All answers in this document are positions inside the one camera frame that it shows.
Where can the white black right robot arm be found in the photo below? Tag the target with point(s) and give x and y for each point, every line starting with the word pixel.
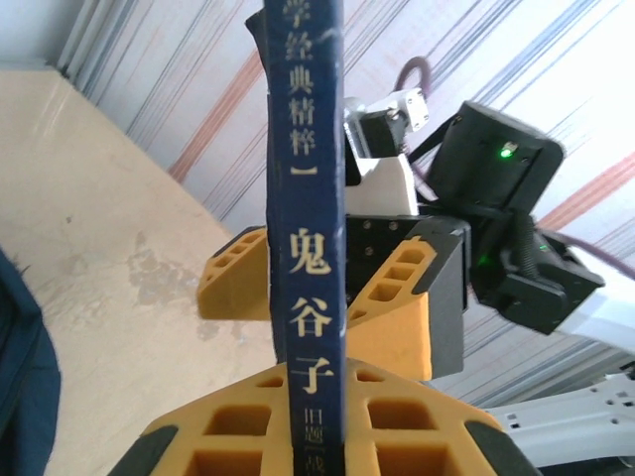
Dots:
pixel 605 317

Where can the dark blue book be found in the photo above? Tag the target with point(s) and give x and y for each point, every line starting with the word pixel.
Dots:
pixel 305 198

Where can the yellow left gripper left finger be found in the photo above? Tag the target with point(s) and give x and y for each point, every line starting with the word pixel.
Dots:
pixel 233 421

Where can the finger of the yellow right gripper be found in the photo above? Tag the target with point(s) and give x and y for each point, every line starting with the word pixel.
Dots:
pixel 412 322
pixel 235 287

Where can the navy blue backpack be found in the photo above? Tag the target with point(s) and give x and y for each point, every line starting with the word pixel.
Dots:
pixel 25 377

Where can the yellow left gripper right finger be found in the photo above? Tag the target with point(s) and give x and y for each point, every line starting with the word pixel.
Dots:
pixel 412 421

